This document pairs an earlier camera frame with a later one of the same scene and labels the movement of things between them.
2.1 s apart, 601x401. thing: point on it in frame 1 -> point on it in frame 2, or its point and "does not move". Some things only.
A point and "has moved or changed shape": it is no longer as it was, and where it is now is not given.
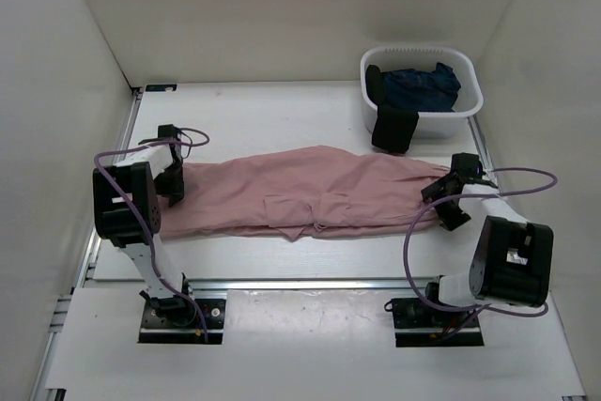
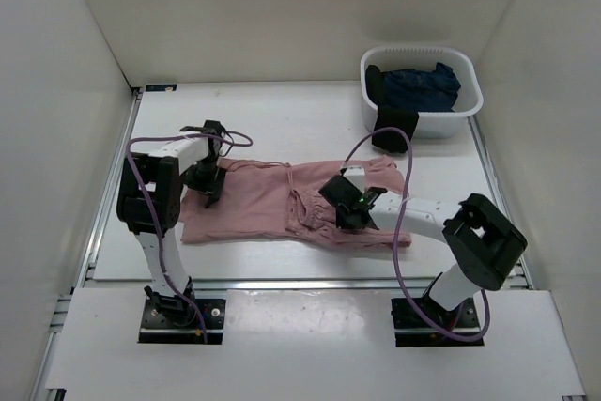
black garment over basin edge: [394, 127] does not move
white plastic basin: [467, 101] does not move
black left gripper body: [172, 177] -> [198, 176]
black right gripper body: [442, 194] -> [342, 221]
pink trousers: [301, 192] has moved or changed shape
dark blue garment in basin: [426, 90] does not move
